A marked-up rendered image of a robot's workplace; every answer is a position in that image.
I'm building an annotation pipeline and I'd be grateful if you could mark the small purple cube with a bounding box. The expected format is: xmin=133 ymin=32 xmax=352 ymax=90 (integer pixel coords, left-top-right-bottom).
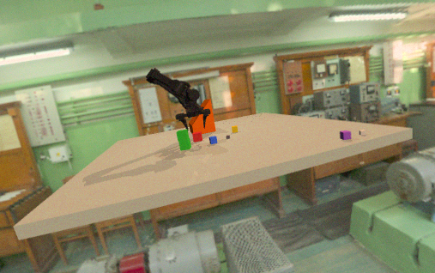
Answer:
xmin=340 ymin=130 xmax=351 ymax=140

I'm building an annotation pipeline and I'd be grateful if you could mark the blue cube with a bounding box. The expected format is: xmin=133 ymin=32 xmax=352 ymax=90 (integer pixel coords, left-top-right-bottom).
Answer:
xmin=209 ymin=136 xmax=217 ymax=144

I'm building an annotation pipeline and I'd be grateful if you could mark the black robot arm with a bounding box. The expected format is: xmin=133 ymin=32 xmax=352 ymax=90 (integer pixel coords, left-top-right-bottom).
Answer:
xmin=146 ymin=68 xmax=204 ymax=118

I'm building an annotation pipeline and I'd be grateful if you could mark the green block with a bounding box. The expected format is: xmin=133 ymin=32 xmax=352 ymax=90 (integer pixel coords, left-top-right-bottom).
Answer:
xmin=176 ymin=130 xmax=189 ymax=142
xmin=178 ymin=139 xmax=191 ymax=151

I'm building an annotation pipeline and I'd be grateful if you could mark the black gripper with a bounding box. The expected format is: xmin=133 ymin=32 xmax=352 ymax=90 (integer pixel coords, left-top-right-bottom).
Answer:
xmin=175 ymin=100 xmax=211 ymax=131

